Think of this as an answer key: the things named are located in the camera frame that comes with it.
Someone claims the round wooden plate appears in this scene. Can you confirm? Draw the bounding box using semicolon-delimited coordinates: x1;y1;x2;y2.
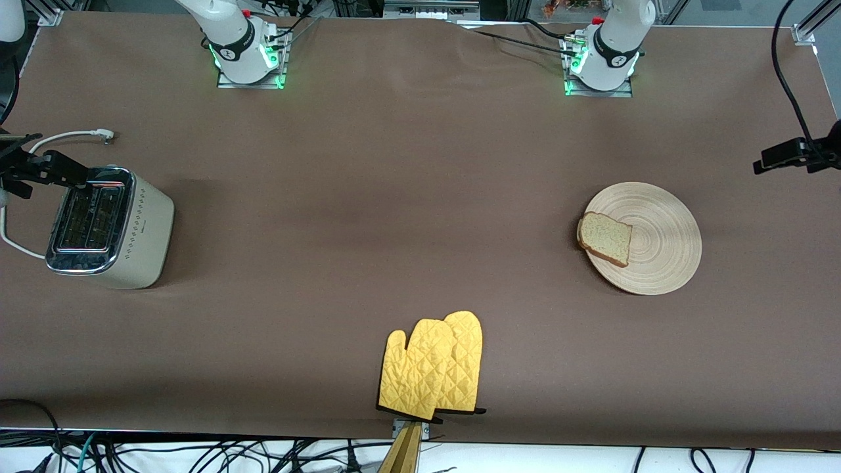
578;182;702;296

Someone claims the brown table cover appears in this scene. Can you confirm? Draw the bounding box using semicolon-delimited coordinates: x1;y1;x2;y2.
0;10;841;451

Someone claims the teal cable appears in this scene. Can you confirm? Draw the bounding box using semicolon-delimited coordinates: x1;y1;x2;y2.
78;432;99;473

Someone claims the brown bread slice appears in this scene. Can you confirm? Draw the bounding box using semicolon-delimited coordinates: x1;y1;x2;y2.
577;212;633;268

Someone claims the grey power strip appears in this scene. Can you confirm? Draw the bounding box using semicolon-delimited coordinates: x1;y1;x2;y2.
383;0;481;20

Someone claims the white toaster power cable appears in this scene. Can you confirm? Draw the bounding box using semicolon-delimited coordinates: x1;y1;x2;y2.
0;129;116;259

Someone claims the black base cable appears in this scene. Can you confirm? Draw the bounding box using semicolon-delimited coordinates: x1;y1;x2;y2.
266;10;323;51
520;18;574;41
468;28;579;58

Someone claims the yellow quilted oven mitt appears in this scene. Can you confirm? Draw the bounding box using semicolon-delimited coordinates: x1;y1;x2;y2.
377;319;461;422
436;311;488;416

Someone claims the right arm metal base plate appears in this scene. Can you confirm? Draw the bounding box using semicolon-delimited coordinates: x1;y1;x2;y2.
216;25;290;90

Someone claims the small metal bracket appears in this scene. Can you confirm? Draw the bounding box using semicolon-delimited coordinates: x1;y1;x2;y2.
392;418;432;441

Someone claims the cream and chrome toaster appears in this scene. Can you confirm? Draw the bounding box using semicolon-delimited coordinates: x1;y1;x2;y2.
45;166;175;290

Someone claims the aluminium frame profile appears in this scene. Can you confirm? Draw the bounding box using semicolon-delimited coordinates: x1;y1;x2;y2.
792;0;841;47
26;0;89;27

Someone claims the black looped cable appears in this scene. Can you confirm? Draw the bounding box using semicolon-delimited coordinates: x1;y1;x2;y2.
0;398;66;473

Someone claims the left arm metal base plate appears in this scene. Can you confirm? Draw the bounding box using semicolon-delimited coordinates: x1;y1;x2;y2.
562;34;635;99

